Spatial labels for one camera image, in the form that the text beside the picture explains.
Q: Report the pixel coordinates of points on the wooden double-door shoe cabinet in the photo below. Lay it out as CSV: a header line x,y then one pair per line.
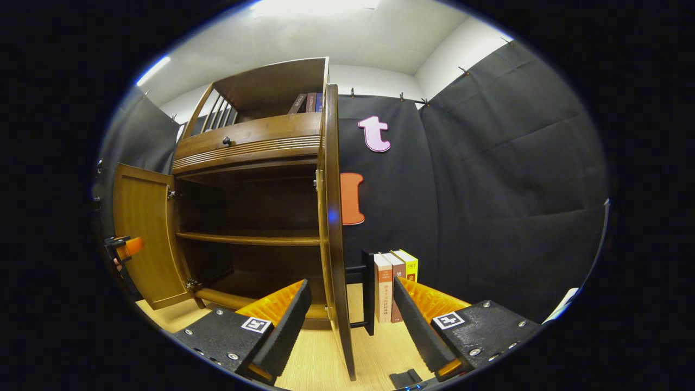
x,y
271,81

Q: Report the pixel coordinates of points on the wooden shoe cabinet door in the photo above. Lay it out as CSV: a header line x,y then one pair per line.
x,y
144,233
332,244

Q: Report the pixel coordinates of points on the reddish brown book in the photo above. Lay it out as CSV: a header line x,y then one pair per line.
x,y
311,102

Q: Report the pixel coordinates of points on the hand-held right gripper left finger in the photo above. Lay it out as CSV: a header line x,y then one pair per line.
x,y
288,331

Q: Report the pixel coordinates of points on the dark blue book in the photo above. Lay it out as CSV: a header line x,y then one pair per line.
x,y
319,102

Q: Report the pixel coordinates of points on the metal door hinge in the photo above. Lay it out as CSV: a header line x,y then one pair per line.
x,y
316,180
174,194
193,285

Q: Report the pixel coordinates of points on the dark brown book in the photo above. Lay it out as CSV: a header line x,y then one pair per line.
x,y
297,103

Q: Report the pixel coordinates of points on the brown spine book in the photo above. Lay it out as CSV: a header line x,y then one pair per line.
x,y
398,271

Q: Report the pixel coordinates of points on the wooden cabinet inner shelf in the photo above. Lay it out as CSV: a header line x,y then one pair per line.
x,y
250,238

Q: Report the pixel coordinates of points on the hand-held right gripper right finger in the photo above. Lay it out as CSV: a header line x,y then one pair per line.
x,y
418,331

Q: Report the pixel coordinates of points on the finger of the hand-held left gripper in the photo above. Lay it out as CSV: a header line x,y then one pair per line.
x,y
130,247

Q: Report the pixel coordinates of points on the large ceiling light panel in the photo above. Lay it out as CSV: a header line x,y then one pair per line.
x,y
312,6

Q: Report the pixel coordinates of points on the black backdrop cloth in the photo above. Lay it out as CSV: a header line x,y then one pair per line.
x,y
488,190

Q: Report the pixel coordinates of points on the yellow book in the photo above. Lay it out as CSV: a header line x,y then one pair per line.
x,y
411,266

